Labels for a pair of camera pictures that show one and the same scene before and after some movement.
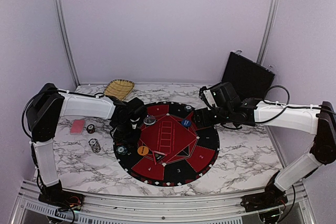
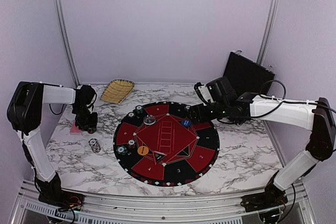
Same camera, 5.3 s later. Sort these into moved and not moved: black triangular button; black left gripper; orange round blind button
Moved: black left gripper
Not moved: orange round blind button; black triangular button
